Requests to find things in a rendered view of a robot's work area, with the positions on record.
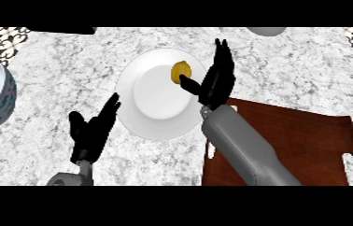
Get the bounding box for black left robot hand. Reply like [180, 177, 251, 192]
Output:
[68, 92, 123, 165]

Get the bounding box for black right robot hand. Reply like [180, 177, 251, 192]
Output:
[177, 37, 238, 112]

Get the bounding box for yellow lemon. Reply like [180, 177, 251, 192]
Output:
[170, 60, 193, 85]

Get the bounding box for white round plate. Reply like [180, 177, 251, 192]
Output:
[114, 48, 210, 141]

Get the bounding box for brown wooden tray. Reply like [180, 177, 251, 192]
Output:
[199, 96, 353, 187]

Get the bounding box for grey round object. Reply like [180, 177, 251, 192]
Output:
[245, 26, 288, 37]

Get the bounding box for grey round bowl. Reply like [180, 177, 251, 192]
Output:
[0, 64, 18, 126]

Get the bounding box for black white patterned object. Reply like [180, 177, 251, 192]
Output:
[343, 27, 353, 49]

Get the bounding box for black flat object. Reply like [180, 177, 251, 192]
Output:
[27, 26, 97, 35]

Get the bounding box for black white patterned mat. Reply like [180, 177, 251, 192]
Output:
[0, 26, 32, 66]

